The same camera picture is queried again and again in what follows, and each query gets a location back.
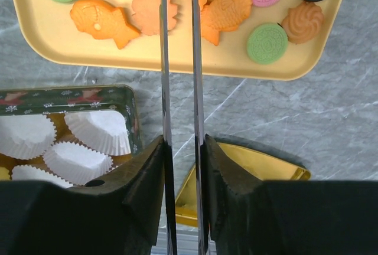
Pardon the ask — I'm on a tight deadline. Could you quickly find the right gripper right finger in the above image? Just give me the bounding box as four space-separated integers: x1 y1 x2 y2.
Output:
192 0 377 254

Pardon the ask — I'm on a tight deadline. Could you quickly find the white paper cup back-left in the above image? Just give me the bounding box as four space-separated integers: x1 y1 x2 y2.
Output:
1 115 57 160

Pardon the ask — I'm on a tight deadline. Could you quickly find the yellow plastic tray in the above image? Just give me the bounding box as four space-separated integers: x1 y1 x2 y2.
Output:
13 0 342 81

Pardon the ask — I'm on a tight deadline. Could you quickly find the swirl butter cookie right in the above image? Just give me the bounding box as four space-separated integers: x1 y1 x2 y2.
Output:
281 1 324 44

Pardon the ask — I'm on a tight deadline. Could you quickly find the orange fish cookie front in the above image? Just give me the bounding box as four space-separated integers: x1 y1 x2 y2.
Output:
70 0 141 50

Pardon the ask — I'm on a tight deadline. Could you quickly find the white paper cup centre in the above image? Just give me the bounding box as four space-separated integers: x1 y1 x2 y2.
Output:
43 142 113 185

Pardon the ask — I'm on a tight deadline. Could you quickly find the orange leaf cookie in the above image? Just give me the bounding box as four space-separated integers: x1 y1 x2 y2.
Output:
131 0 178 36

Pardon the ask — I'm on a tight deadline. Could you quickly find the gold tin lid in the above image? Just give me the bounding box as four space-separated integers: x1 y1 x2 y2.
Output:
175 142 311 227

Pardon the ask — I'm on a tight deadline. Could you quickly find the green sandwich cookie right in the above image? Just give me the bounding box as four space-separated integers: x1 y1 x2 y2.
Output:
246 23 289 64

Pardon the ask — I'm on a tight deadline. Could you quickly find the white paper cup back-right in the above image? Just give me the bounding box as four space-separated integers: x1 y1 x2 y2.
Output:
64 110 131 156

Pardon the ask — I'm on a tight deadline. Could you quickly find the green christmas cookie tin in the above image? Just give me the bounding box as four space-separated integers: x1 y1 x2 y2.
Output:
0 84 144 185

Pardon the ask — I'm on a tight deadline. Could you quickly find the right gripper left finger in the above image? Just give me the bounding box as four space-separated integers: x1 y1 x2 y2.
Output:
1 0 177 254

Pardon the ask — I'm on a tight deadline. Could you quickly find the white paper cup front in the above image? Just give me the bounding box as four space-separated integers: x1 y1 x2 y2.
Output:
11 165 74 188

